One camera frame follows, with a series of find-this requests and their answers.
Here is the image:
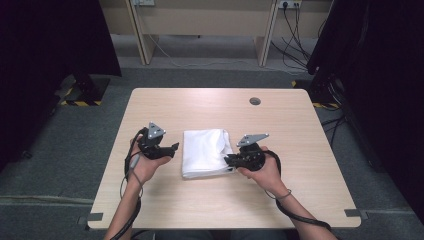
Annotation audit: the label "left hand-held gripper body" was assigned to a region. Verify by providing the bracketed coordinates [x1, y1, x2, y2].
[136, 121, 167, 161]

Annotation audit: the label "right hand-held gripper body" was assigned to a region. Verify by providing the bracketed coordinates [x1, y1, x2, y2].
[234, 133, 270, 173]

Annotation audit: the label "white shirt with black trim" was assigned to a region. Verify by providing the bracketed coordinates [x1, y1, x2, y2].
[181, 128, 236, 180]

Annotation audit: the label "person's left hand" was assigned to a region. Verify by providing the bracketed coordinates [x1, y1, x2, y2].
[127, 145, 173, 188]

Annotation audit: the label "person's right hand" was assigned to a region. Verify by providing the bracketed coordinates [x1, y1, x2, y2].
[236, 145, 290, 198]

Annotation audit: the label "thin wrist loop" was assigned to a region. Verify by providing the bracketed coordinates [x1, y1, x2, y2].
[264, 188, 293, 201]

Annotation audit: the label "black stand base striped tape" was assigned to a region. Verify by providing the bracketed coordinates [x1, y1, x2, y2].
[291, 74, 342, 110]
[59, 74, 111, 107]

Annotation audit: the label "light wooden desk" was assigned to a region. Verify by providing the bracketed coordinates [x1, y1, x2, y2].
[98, 0, 334, 67]

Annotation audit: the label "black curtain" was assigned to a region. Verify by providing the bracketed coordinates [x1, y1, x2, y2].
[306, 0, 424, 221]
[0, 0, 122, 171]

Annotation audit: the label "thin grey cable with connector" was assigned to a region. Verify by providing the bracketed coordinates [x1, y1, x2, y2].
[119, 155, 145, 202]

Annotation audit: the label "thick black left gripper cable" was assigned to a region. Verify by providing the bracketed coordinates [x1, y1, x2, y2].
[109, 127, 149, 240]

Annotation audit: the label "thick black gripper cable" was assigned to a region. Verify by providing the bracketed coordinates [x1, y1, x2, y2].
[264, 149, 334, 233]
[109, 127, 149, 240]

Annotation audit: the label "thick black right gripper cable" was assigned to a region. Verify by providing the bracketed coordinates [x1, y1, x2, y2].
[264, 149, 334, 233]

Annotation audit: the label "black floor cables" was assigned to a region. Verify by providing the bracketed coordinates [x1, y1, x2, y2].
[320, 114, 348, 148]

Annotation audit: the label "white floor cable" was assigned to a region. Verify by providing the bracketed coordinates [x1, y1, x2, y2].
[146, 33, 298, 75]

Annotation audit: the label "black power cables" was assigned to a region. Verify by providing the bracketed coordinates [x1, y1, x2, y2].
[270, 3, 326, 72]

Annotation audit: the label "white wall socket with plugs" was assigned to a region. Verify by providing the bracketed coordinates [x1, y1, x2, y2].
[279, 0, 303, 9]

